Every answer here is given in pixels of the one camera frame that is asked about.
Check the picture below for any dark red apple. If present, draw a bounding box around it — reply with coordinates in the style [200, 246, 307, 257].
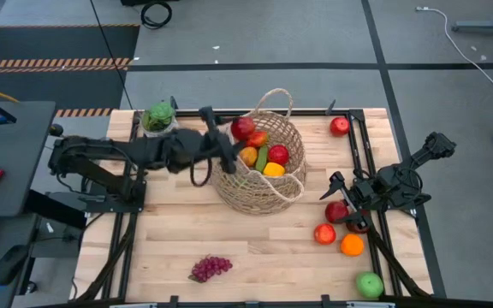
[229, 115, 257, 142]
[345, 208, 372, 235]

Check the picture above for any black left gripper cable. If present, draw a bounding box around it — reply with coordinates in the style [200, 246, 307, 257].
[187, 153, 214, 188]

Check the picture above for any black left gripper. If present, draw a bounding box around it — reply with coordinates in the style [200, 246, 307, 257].
[164, 105, 247, 175]

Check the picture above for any red yellow mango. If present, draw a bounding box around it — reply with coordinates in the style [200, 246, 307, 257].
[313, 222, 338, 246]

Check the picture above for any black coiled cable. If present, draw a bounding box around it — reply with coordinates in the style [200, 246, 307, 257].
[140, 0, 174, 31]

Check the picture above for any purple grape bunch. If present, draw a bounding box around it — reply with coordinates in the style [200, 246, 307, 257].
[187, 255, 235, 284]

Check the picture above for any white floor cable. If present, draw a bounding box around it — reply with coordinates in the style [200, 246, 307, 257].
[414, 5, 493, 88]

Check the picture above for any orange fruit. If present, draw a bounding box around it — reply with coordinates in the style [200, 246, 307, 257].
[340, 233, 365, 258]

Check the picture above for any thin black floor cable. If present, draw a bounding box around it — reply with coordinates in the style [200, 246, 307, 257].
[89, 0, 135, 111]

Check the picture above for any succulent in white patterned pot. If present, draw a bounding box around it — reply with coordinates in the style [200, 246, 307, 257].
[140, 101, 180, 139]

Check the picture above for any black aluminium table frame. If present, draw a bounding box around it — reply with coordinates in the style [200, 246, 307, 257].
[69, 98, 435, 308]

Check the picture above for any dark grey side desk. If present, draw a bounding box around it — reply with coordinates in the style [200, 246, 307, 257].
[0, 100, 57, 308]

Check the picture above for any orange yellow mango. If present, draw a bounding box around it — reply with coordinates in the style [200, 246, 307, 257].
[238, 145, 259, 169]

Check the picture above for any bright green apple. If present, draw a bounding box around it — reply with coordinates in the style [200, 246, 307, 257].
[354, 270, 385, 299]

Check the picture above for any woven straw basket with handles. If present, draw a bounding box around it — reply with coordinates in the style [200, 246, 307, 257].
[209, 87, 309, 217]

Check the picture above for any grey metal table leg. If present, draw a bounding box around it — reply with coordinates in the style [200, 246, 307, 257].
[450, 0, 493, 34]

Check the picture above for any black computer mouse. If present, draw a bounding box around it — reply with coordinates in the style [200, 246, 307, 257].
[0, 244, 30, 287]

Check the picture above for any black hazard striped floor mat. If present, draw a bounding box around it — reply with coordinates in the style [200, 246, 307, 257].
[0, 22, 141, 119]

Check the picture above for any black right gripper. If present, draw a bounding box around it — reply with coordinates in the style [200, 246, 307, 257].
[318, 170, 387, 234]

